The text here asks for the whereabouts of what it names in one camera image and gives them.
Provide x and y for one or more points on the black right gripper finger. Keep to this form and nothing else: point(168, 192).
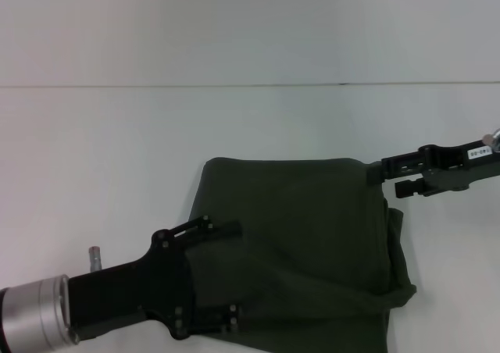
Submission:
point(398, 165)
point(406, 188)

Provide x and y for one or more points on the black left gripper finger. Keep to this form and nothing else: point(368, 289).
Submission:
point(211, 319)
point(224, 230)

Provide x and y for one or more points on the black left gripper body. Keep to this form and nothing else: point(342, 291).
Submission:
point(136, 290)

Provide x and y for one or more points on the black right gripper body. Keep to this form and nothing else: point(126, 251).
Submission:
point(449, 165)

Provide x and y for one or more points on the dark green t-shirt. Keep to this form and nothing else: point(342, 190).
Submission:
point(304, 232)

